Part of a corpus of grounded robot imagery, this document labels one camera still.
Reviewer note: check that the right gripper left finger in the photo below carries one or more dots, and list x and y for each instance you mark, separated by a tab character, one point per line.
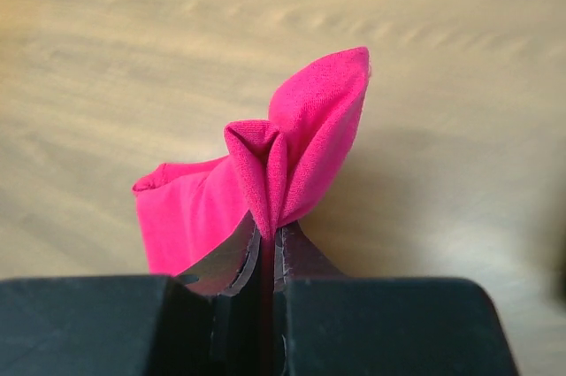
204	321

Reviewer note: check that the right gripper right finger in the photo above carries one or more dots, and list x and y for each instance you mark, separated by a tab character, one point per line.
327	323

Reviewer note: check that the pink t shirt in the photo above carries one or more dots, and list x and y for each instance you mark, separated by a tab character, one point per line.
276	169

